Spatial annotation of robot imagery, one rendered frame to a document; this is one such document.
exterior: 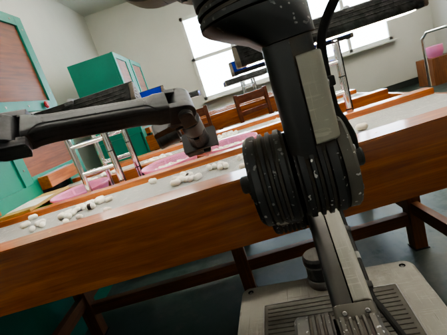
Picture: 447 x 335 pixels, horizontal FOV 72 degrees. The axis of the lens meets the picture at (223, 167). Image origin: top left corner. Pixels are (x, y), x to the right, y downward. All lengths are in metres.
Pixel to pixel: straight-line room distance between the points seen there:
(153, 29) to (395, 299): 5.94
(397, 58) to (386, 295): 6.45
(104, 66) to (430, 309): 3.69
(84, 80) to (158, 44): 2.52
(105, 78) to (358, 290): 3.67
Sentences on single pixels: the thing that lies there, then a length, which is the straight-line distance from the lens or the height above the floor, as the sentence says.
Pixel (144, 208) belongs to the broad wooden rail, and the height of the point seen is 0.76.
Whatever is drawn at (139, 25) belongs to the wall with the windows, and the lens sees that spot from 6.35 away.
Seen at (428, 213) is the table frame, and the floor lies 0.25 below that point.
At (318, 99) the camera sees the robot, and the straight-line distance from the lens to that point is 0.31.
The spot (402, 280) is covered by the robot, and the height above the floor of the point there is 0.47.
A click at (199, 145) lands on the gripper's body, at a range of 0.86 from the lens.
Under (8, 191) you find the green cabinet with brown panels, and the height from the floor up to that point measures 0.86.
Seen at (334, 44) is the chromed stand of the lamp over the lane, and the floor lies 1.02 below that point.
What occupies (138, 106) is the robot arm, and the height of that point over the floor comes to 1.01.
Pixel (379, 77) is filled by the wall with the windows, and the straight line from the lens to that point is 6.89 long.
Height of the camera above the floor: 0.98
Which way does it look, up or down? 13 degrees down
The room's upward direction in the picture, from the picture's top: 18 degrees counter-clockwise
